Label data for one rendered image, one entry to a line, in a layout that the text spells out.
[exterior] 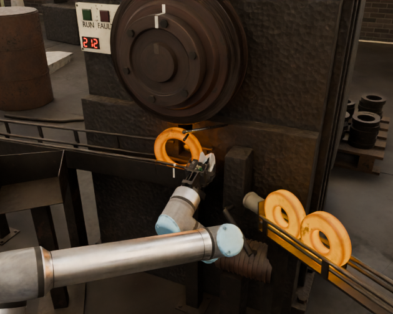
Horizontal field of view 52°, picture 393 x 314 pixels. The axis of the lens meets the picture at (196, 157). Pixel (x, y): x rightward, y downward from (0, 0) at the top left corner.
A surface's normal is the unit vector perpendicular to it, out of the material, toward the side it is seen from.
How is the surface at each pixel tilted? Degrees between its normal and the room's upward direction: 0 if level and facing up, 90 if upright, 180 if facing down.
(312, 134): 0
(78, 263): 44
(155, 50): 90
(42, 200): 5
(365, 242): 0
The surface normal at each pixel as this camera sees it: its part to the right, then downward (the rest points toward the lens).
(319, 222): -0.86, 0.25
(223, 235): 0.51, -0.24
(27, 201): -0.08, -0.87
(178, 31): -0.40, 0.44
